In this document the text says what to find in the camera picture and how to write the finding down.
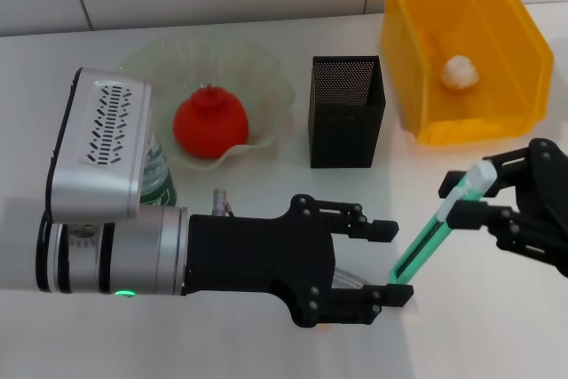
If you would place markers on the clear green-label water bottle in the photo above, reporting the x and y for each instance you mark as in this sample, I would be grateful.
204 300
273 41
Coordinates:
157 179

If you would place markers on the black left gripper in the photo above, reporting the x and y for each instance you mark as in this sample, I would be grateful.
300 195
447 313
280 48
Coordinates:
257 255

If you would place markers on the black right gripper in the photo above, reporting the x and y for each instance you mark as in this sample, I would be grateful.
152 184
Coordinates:
548 206

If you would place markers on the green glass fruit plate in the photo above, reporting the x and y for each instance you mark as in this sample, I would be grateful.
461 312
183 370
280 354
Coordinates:
257 86

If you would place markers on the white paper ball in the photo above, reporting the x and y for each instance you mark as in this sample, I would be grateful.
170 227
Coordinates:
460 73

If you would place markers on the yellow plastic bin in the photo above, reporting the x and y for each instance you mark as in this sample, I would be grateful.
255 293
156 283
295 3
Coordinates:
497 33

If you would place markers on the red-orange plastic orange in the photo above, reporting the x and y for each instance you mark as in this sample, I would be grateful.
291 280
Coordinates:
208 123

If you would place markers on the black mesh pen holder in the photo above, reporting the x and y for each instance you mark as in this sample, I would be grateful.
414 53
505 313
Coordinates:
346 139

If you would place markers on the grey marker pen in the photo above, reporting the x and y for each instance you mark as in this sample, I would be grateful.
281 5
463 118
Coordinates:
350 279

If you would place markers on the green utility knife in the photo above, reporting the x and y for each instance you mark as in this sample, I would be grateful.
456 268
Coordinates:
426 237

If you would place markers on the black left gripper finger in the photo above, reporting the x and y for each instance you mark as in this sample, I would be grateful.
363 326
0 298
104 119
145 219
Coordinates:
395 295

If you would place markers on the left wrist camera housing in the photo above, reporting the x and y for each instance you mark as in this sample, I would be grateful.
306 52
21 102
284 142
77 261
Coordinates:
97 148

